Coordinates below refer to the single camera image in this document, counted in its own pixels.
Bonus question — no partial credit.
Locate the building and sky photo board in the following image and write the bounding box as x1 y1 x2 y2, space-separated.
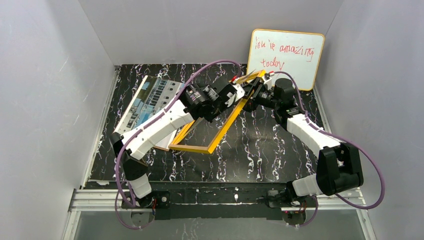
110 75 184 156

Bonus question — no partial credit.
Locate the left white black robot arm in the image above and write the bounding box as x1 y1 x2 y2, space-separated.
109 82 245 199

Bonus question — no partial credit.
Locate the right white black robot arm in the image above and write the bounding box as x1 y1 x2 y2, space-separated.
243 77 364 201

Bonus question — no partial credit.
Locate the whiteboard with red writing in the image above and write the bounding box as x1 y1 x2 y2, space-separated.
246 28 325 91

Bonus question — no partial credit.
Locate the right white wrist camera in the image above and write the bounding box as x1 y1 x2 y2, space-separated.
262 72 274 90

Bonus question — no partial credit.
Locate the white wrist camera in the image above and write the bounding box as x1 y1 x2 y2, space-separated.
262 72 274 90
227 84 246 107

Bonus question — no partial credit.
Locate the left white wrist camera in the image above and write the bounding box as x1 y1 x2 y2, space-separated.
227 84 246 107

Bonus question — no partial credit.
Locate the aluminium rail with black bases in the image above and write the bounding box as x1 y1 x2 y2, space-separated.
69 181 353 220

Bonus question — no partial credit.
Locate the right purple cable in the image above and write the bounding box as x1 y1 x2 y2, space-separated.
269 70 386 228

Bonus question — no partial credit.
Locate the purple cable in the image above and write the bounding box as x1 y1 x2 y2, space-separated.
114 59 243 231
269 70 386 228

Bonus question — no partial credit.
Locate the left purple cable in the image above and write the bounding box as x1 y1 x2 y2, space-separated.
114 59 243 231

